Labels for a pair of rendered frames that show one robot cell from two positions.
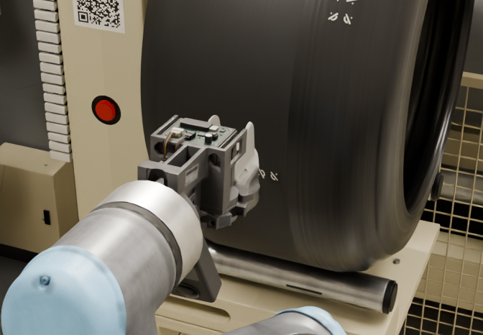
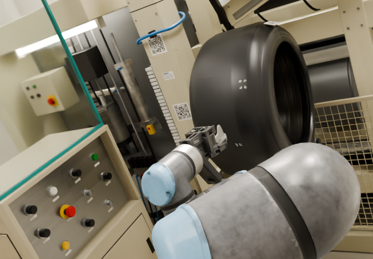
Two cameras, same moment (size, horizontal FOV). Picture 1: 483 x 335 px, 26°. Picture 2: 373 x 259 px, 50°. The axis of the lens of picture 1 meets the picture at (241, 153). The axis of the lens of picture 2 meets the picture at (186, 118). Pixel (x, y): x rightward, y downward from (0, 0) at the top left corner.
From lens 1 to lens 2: 0.32 m
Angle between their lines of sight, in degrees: 19
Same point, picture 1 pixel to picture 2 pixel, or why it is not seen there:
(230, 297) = not seen: hidden behind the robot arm
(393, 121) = (272, 115)
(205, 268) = (212, 170)
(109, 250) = (167, 162)
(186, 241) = (195, 158)
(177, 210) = (190, 149)
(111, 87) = not seen: hidden behind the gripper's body
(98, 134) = not seen: hidden behind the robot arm
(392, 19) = (260, 83)
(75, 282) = (156, 170)
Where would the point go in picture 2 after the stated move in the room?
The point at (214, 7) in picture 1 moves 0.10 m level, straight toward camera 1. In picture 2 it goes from (206, 96) to (205, 106)
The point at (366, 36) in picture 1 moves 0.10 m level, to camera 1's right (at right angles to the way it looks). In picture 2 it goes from (252, 90) to (284, 80)
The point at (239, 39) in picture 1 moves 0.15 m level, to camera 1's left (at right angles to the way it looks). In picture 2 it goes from (216, 104) to (174, 116)
